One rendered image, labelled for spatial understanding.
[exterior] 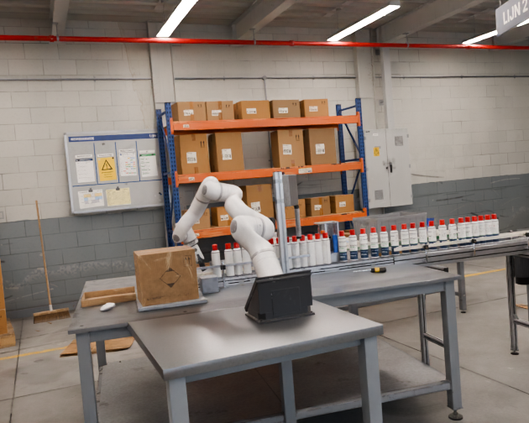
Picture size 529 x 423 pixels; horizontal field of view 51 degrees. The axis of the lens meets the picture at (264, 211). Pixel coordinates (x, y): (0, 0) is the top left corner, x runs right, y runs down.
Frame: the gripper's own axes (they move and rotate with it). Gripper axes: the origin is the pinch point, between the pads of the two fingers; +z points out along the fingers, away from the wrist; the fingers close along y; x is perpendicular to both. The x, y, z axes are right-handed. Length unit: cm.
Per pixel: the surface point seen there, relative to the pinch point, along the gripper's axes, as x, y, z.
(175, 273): 17.8, -42.5, -11.8
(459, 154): -516, 500, 115
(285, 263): -44, -16, 17
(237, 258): -20.9, -2.5, 4.3
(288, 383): -9, -62, 64
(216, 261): -8.5, -2.5, -0.2
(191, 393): 39, -6, 64
